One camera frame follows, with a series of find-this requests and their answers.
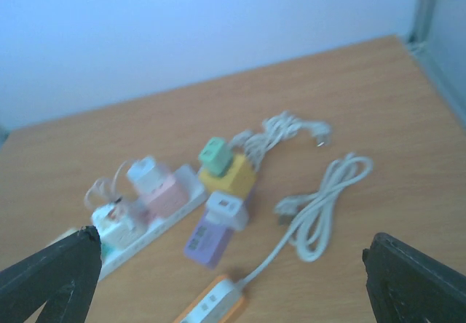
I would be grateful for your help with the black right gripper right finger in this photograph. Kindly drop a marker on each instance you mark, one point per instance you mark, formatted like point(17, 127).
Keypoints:
point(406, 285)

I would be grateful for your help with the yellow cube socket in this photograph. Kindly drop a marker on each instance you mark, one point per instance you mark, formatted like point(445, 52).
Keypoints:
point(238, 181)

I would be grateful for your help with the aluminium frame post right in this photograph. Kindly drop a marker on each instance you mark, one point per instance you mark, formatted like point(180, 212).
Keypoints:
point(437, 42)

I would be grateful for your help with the white square charger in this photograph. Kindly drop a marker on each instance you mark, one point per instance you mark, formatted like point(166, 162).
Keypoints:
point(227, 210)

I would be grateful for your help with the green small charger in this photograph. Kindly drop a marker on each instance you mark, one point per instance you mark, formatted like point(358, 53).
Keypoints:
point(216, 157)

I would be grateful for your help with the white charger with pink cable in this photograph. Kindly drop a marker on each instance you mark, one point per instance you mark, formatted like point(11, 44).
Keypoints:
point(143, 175)

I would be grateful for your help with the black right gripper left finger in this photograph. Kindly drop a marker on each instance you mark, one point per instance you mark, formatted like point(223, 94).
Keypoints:
point(60, 279)

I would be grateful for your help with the white cube socket adapter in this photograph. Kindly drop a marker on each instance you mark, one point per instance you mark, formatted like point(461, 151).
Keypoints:
point(117, 227)

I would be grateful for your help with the pink cube socket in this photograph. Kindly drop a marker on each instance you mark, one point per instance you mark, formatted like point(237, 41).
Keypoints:
point(164, 201)

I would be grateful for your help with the orange power strip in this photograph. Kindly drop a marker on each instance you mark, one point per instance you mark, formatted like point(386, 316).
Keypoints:
point(234, 313)

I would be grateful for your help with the purple power strip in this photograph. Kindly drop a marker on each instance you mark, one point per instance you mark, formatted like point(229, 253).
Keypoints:
point(208, 241)

